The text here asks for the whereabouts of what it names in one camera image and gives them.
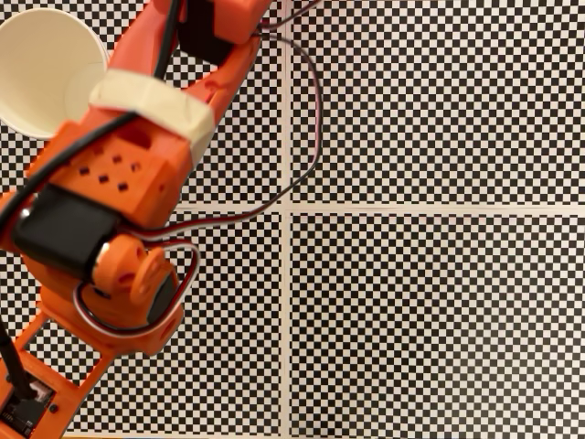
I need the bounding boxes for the black white checkerboard sheet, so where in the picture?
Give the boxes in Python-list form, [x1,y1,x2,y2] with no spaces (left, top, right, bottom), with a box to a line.
[0,0,284,214]
[0,212,284,435]
[289,212,585,439]
[289,0,585,207]

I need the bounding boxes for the beige masking tape strip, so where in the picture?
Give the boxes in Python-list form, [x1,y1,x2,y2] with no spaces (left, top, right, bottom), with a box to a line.
[88,69,217,164]

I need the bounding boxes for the white paper cup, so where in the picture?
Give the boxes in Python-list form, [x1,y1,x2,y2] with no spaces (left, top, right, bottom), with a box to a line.
[0,8,111,141]

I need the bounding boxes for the looped red white servo wire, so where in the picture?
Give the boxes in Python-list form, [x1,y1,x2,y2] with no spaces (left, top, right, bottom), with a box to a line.
[74,239,201,336]

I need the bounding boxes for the long red black servo wire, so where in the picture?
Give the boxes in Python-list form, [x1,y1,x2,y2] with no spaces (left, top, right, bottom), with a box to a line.
[134,0,324,239]

